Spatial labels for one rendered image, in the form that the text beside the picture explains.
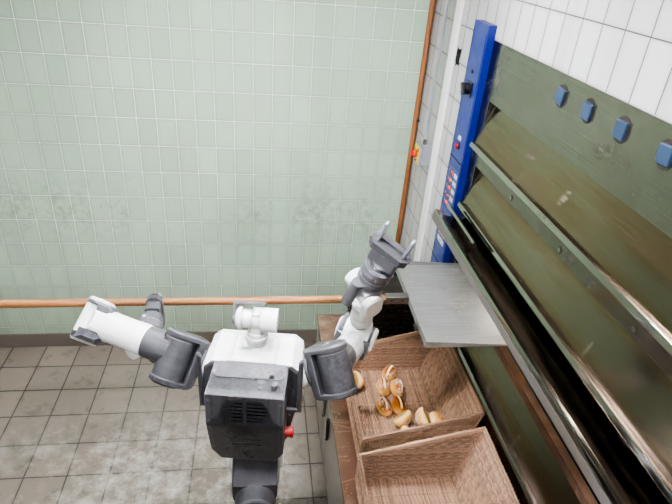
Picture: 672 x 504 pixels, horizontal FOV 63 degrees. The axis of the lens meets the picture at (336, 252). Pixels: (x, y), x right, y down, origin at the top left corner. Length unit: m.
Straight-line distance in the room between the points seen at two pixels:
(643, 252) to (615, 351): 0.26
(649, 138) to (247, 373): 1.11
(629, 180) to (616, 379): 0.48
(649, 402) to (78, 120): 2.77
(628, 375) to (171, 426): 2.43
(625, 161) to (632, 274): 0.27
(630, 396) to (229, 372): 0.97
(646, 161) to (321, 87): 1.93
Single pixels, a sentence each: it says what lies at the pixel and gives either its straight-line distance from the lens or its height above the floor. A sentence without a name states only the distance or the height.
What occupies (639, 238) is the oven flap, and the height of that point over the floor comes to 1.83.
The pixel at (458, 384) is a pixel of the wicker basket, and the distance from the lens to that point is 2.45.
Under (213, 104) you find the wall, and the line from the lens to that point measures 3.03.
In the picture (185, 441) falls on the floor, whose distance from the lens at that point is 3.20.
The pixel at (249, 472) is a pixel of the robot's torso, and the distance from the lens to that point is 1.71.
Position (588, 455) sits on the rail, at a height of 1.44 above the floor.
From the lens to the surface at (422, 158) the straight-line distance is 2.85.
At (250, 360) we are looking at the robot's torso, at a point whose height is 1.40.
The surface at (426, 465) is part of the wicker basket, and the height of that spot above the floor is 0.66.
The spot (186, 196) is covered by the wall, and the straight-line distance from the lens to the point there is 3.23.
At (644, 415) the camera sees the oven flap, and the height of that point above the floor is 1.51.
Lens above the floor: 2.40
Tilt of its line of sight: 30 degrees down
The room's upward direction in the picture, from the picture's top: 5 degrees clockwise
